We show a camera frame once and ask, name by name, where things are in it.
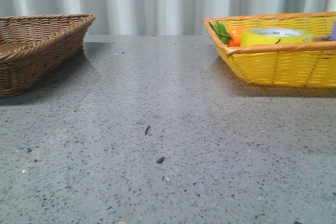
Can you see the brown wicker basket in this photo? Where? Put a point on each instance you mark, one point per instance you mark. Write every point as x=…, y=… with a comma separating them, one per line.
x=32, y=46

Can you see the yellow-green tape roll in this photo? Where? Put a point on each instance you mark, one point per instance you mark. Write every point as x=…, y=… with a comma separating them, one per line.
x=274, y=35

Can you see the purple object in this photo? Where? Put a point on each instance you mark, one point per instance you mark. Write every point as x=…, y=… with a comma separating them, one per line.
x=333, y=35

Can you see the orange toy carrot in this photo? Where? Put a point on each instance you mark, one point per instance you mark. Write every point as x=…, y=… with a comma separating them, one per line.
x=230, y=37

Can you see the small black debris piece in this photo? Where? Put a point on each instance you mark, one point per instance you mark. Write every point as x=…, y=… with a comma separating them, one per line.
x=160, y=160

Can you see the brown ginger-like object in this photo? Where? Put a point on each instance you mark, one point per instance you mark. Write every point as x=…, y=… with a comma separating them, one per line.
x=324, y=38

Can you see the yellow woven basket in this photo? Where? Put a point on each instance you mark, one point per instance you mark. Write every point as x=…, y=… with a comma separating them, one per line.
x=303, y=64

